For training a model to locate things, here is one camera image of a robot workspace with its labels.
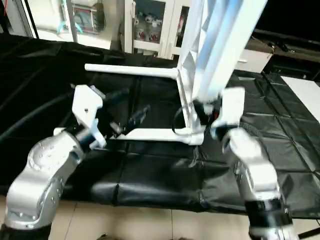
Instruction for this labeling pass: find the white plastic table leg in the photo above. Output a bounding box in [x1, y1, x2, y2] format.
[84, 63, 181, 80]
[116, 128, 205, 146]

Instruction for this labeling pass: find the white plastic table top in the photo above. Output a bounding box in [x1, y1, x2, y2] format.
[177, 0, 269, 146]

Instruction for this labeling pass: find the black work mat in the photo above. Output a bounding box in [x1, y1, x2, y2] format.
[0, 32, 320, 218]

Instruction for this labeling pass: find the white drawer unit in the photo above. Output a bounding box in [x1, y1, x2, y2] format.
[234, 46, 274, 75]

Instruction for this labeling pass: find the white glass door cabinet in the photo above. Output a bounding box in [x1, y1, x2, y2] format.
[122, 0, 195, 60]

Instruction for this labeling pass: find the colourful toy box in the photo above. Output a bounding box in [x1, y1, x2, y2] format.
[69, 1, 107, 34]

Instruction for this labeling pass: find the white framed glass door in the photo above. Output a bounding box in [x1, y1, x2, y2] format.
[22, 0, 123, 51]

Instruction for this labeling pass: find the white flat board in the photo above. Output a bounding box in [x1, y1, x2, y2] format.
[281, 75, 320, 123]

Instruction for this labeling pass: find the dark bookshelf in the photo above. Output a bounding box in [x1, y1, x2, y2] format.
[250, 0, 320, 51]

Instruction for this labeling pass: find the black stand leg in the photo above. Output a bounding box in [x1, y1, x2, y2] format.
[299, 227, 320, 240]

